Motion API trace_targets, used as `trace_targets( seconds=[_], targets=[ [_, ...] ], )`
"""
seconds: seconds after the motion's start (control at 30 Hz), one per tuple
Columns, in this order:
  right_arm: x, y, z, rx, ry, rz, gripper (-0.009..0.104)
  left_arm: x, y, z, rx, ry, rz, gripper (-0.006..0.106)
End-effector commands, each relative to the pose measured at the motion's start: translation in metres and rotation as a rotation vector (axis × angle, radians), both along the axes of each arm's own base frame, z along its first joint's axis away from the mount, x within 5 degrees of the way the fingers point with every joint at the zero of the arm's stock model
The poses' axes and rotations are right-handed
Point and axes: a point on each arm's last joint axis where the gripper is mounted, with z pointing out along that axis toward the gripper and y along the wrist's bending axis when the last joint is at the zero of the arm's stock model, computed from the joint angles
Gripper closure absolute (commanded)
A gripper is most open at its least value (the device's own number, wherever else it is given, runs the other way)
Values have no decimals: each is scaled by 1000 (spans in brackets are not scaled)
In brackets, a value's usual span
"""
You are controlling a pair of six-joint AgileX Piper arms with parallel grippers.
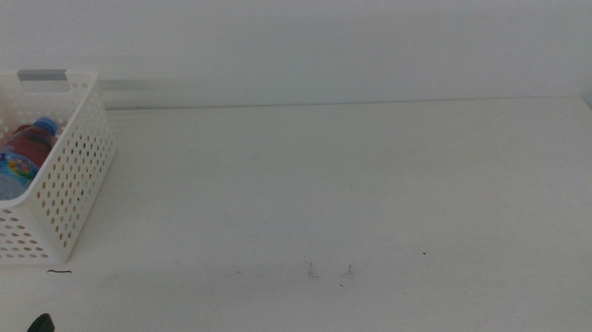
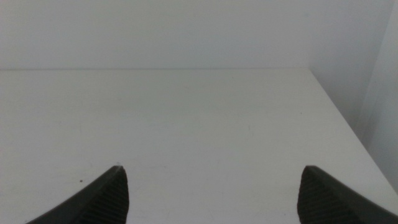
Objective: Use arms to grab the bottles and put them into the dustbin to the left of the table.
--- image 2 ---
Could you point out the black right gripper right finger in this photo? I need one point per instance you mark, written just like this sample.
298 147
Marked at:
323 202

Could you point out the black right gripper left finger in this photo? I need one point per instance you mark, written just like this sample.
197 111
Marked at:
102 202

